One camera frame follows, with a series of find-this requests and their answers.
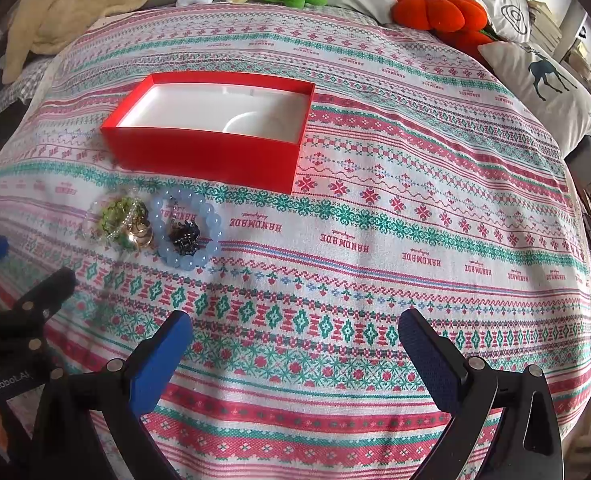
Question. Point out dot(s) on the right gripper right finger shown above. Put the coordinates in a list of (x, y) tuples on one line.
[(526, 443)]

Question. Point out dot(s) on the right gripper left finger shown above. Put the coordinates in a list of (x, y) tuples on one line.
[(66, 444)]

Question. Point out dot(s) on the gold hoop earrings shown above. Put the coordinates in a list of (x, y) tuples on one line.
[(139, 234)]

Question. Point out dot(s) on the black hair claw clip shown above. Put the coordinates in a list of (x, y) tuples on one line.
[(184, 237)]

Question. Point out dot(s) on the red jewelry box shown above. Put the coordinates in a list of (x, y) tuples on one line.
[(241, 129)]

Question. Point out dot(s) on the beige quilted blanket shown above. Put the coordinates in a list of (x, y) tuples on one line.
[(45, 27)]

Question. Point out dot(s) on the patterned handmade bedspread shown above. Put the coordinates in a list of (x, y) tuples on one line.
[(422, 183)]

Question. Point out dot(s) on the white deer print pillow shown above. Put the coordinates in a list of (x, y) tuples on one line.
[(557, 99)]

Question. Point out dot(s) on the orange pumpkin plush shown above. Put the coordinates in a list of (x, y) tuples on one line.
[(460, 24)]

